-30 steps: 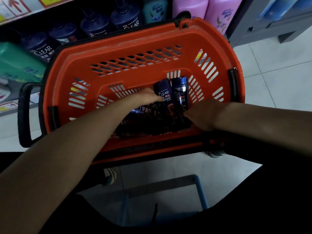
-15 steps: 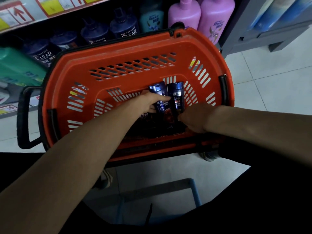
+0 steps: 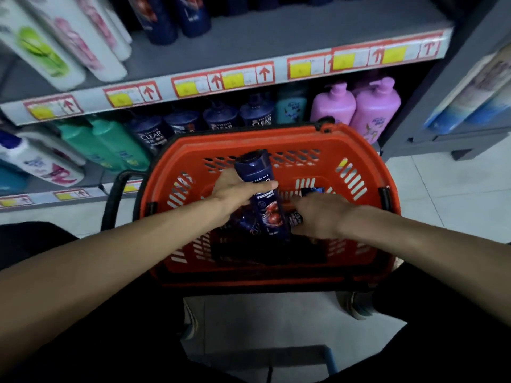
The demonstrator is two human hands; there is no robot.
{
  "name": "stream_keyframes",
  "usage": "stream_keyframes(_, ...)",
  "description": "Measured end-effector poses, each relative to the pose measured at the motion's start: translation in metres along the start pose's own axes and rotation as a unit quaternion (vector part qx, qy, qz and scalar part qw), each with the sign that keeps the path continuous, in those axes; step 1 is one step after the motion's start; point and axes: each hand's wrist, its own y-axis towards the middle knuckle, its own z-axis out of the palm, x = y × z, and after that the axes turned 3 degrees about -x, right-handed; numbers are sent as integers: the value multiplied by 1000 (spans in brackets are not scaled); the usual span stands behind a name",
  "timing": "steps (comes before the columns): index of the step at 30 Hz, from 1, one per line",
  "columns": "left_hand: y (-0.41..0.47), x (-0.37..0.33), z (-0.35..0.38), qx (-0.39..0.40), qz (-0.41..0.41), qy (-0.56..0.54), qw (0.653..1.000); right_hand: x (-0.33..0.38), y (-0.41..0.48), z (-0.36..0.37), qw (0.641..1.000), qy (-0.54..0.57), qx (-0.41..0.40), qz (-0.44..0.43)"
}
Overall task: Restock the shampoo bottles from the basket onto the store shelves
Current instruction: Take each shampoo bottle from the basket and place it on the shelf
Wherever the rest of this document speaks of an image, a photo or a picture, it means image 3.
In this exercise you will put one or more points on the person's right hand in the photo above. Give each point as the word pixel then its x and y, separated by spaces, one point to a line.
pixel 323 215

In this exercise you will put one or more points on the person's left hand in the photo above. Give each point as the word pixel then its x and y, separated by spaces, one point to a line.
pixel 231 195

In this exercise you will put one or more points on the orange shopping basket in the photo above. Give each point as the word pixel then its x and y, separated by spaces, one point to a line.
pixel 279 139

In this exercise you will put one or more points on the grey store shelf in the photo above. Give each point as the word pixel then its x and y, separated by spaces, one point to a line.
pixel 279 35

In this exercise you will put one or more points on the white pink-label shampoo bottle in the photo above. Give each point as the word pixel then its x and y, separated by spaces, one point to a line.
pixel 88 47
pixel 111 35
pixel 124 29

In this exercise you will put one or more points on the white green-label shampoo bottle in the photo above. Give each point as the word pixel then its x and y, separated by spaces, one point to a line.
pixel 44 51

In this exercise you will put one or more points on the person's left forearm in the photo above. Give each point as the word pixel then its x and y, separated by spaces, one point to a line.
pixel 100 267

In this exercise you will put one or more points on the person's right forearm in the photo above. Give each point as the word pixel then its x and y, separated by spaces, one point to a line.
pixel 431 259

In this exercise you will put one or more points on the person's right grey shoe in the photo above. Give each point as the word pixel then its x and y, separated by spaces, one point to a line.
pixel 357 305

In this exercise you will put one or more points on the person's grey shoe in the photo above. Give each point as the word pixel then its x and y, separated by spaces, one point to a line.
pixel 191 321
pixel 357 305

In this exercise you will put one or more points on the person's left grey shoe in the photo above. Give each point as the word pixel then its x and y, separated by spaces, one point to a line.
pixel 191 321

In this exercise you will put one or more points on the person's black trousers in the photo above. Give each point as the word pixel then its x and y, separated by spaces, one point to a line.
pixel 439 347

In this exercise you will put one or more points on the navy round bottle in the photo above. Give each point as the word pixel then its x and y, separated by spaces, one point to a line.
pixel 257 113
pixel 149 133
pixel 219 117
pixel 181 121

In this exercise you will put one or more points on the small teal bottle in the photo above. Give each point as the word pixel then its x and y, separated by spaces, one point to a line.
pixel 291 107

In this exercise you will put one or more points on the grey end rack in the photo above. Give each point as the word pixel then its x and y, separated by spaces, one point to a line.
pixel 403 143

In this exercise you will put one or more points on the purple pump bottle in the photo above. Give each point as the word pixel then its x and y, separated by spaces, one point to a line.
pixel 375 111
pixel 333 105

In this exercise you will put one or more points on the grey metal store shelving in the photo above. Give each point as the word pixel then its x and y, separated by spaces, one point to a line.
pixel 131 93

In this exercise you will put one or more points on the blue plastic stool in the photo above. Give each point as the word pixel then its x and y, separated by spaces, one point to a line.
pixel 259 355

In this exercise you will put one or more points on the white blue tube bottle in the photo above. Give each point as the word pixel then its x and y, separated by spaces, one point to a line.
pixel 459 111

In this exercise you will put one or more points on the white pump bottle blue cap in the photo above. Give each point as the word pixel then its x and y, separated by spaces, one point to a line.
pixel 48 165

